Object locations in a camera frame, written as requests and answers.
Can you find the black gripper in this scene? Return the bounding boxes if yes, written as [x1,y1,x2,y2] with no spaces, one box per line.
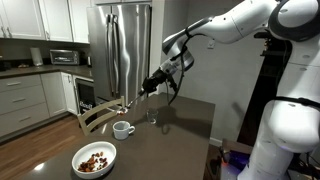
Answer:
[137,69,168,98]

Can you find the metal spoon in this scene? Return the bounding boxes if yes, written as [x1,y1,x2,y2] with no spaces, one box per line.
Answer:
[116,92,145,116]

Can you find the clear glass cup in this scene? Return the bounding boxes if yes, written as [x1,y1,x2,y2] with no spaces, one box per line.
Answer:
[146,108,160,125]

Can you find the white ceramic mug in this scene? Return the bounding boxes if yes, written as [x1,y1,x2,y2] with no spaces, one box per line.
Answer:
[112,120,136,141]

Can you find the white ceramic bowl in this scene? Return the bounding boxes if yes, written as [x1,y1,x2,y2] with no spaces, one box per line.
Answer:
[71,141,118,180]

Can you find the light wooden chair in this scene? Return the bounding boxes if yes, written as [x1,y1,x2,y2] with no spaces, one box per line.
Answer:
[77,95,127,137]

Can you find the stainless steel refrigerator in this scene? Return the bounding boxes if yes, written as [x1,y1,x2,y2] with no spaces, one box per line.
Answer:
[87,3,153,109]

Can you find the black wine cooler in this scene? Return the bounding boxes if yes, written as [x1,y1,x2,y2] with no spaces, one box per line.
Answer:
[73,77,98,116]

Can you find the silver toaster oven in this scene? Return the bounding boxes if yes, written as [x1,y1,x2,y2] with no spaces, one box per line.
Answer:
[49,49,81,66]

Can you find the large trail mix heap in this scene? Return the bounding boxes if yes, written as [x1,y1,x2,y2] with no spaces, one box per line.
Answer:
[77,151,109,173]

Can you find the wooden board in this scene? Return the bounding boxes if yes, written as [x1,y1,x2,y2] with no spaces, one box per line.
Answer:
[221,138,254,156]

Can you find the white paper towel roll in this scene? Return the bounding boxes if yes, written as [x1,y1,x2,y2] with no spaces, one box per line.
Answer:
[29,46,45,67]

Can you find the white lower kitchen cabinets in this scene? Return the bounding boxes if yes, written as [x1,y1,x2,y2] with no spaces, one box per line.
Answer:
[0,71,79,138]

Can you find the white kitchen cabinets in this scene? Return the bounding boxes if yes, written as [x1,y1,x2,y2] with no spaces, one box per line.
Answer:
[0,0,93,44]
[0,71,79,138]

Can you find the white upper kitchen cabinets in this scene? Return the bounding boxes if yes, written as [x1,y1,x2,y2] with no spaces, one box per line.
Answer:
[0,0,93,44]

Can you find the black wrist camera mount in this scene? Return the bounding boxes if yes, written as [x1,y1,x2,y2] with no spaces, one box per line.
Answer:
[167,77,179,93]

